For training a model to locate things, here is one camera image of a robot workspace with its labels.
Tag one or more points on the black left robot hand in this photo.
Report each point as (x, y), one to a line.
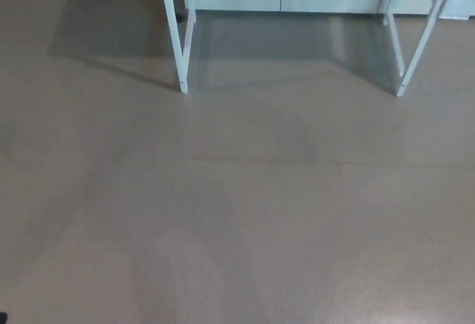
(2, 317)

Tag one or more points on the white metal table leg frame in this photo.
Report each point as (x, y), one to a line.
(412, 61)
(184, 42)

